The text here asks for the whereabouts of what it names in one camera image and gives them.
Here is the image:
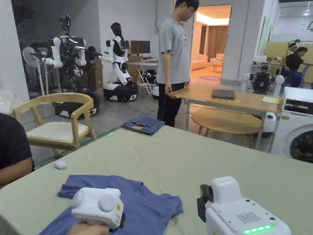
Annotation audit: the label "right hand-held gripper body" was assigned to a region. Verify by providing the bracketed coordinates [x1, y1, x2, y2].
[197, 176, 292, 235]

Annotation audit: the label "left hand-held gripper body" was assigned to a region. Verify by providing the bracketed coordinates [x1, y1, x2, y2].
[71, 187, 126, 233]

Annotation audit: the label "blue shirt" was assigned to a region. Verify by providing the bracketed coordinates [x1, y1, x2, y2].
[39, 174, 184, 235]

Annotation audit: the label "person's left hand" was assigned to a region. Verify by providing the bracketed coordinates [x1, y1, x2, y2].
[66, 221, 111, 235]

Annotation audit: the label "bed with pale green sheet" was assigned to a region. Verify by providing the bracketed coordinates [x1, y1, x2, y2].
[0, 125, 313, 235]

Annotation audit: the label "wooden armchair with cushion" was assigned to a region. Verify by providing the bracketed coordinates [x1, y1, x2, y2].
[12, 93, 98, 158]

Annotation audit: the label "round wooden table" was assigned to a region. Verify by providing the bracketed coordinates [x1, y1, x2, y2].
[191, 109, 263, 149]

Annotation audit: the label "folded blue jeans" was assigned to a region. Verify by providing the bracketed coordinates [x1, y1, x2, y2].
[121, 115, 166, 136]

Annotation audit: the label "white washing machine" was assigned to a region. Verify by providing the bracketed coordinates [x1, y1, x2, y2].
[270, 87, 313, 164]

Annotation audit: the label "rectangular wooden table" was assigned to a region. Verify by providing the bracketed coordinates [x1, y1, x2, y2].
[171, 84, 285, 152]

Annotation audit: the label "robot with round white shoulders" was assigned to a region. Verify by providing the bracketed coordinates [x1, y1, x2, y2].
[241, 61, 285, 134]

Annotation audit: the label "stack of cartons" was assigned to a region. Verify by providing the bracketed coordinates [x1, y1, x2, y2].
[87, 60, 104, 91]

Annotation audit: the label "pale sofa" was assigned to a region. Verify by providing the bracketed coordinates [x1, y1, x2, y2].
[190, 54, 209, 72]

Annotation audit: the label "pale armchair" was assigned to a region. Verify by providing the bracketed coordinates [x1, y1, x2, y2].
[210, 53, 224, 73]

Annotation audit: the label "white folding table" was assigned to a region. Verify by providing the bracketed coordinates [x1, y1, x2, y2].
[129, 62, 159, 95]

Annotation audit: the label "black and white humanoid robot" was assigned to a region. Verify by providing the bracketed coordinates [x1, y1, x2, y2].
[41, 15, 101, 117]

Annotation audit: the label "white standing fan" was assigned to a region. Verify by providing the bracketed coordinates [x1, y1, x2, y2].
[22, 46, 46, 96]

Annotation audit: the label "dark monitor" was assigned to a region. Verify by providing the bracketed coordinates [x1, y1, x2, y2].
[130, 40, 151, 55]

